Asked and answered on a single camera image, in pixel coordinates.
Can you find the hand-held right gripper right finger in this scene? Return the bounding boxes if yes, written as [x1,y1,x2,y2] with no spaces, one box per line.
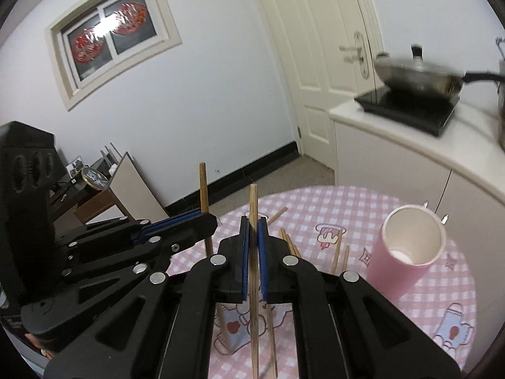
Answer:
[257,216,462,379]

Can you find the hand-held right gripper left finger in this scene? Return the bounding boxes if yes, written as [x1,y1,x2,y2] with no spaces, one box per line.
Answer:
[43,216,250,379]

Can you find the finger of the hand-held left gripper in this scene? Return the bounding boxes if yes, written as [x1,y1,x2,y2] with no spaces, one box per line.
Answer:
[59,209,206,249]
[51,213,218,324]

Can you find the pink cup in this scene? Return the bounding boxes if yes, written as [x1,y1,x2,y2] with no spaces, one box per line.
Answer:
[366,204,447,301]

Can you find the white board panel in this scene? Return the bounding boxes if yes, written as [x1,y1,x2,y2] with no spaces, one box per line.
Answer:
[107,151,169,222]

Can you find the brown side table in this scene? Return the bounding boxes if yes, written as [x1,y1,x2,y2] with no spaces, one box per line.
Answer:
[47,157,133,226]

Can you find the pink checked tablecloth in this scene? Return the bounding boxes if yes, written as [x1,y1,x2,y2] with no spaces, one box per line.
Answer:
[163,185,478,379]

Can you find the grey metal rods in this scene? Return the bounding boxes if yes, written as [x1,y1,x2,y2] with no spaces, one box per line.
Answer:
[99,142,120,166]

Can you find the white counter cabinet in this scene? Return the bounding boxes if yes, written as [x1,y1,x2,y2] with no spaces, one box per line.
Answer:
[328,97,505,285]

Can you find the cream framed window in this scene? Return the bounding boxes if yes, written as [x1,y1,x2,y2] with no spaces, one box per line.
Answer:
[45,0,182,111]

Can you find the red paper window decoration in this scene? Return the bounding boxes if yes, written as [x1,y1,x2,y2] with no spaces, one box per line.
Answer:
[106,2,149,35]
[71,24,107,63]

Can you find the cream door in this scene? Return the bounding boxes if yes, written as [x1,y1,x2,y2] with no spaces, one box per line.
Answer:
[252,0,385,159]

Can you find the black induction cooker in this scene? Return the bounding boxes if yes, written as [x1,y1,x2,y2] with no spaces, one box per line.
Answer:
[354,87,461,137]

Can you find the steel frying pan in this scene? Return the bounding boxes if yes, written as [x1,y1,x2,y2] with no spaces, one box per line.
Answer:
[373,57,505,99]

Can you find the glass pan lid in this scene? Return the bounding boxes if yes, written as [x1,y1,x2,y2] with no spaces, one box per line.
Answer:
[374,44,448,72]

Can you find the steel steamer pot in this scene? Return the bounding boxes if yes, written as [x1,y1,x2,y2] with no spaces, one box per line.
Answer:
[494,36,505,151]

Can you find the small photo frame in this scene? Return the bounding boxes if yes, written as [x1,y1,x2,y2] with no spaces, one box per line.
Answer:
[66,155,84,177]

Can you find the metal door handle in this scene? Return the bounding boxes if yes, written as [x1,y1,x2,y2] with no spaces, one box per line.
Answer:
[339,32,371,77]

